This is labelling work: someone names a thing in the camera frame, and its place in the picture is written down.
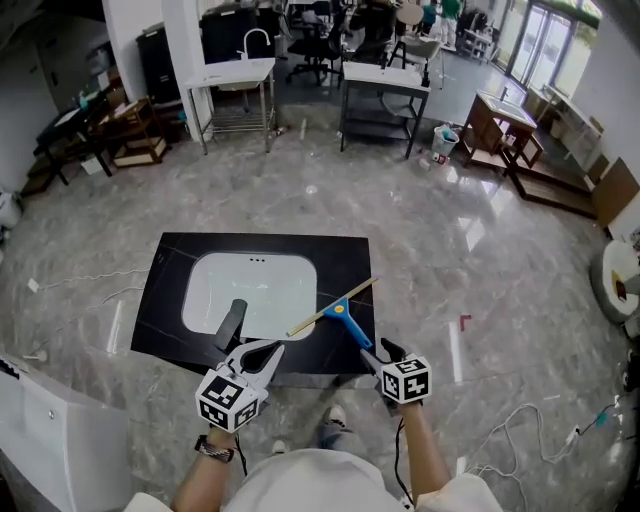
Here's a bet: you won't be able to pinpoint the long white floor cable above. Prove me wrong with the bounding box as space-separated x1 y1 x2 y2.
34 267 151 306

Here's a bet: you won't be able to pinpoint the black desk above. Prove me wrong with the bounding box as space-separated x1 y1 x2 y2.
32 92 114 186

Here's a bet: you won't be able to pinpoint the white shell chair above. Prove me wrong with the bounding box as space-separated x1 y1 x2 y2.
399 37 444 76

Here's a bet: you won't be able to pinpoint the white waste bin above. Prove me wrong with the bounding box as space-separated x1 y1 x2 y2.
430 124 460 159

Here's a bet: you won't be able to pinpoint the person's white shirt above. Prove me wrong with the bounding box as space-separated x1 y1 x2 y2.
122 447 504 512

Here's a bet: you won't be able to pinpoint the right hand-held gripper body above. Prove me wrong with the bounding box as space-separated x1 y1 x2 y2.
372 353 432 416

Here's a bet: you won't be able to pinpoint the round stool on tripod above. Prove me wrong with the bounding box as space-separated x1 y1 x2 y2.
387 2 426 71

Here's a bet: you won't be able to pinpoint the brown wooden board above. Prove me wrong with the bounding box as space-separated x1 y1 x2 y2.
592 157 640 230

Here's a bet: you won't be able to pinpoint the tangled white floor cables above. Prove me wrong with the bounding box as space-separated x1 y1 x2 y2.
457 402 584 494

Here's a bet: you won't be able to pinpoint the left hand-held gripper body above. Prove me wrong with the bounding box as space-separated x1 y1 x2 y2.
194 355 271 434

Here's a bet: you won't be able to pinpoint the black trolley with white top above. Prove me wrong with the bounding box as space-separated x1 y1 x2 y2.
339 60 432 160

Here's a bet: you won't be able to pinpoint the blue and yellow squeegee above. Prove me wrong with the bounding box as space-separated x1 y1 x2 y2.
285 277 380 351

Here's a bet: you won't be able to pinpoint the person's right forearm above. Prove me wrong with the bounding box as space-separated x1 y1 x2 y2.
399 399 451 504

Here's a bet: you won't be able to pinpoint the glass double door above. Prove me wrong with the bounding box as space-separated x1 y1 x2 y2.
504 2 599 96

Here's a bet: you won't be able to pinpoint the wooden vanity cabinet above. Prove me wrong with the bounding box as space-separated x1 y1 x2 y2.
458 85 545 171

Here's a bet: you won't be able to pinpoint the black office chair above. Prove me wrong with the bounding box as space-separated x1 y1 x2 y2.
285 4 346 86

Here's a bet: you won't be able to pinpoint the person's blue jeans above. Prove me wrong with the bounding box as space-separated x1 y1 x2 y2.
317 422 354 451

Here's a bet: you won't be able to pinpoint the white toilet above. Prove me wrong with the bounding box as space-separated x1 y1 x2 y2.
0 189 24 229

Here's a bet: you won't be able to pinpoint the long white table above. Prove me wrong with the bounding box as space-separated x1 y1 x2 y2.
542 84 606 161

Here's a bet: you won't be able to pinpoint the black cabinet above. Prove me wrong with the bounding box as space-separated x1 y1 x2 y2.
135 24 181 106
199 3 275 65

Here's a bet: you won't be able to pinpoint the dark wooden platform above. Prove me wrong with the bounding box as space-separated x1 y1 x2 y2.
504 159 599 220

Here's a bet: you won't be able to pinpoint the round white tub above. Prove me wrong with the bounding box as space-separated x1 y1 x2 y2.
589 240 640 324

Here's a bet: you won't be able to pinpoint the black stone table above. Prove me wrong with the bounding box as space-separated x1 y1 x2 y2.
130 231 377 386

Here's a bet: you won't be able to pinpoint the person's left forearm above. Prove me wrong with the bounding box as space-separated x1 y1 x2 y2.
169 427 239 511

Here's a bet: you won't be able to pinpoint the black mesh chair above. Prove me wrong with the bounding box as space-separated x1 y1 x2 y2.
349 4 396 66

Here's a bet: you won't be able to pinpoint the white freestanding bathtub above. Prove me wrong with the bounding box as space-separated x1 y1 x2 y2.
0 352 134 512

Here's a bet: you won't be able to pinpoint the black basin faucet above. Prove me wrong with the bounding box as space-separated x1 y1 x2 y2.
214 298 249 354

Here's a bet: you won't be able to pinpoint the steel-frame white sink stand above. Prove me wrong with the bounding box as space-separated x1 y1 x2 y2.
185 28 277 155

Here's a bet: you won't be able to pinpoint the wooden shelf rack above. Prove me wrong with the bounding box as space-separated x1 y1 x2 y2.
94 97 169 169

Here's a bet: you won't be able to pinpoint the white sink basin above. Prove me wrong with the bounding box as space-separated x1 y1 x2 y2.
181 251 319 343

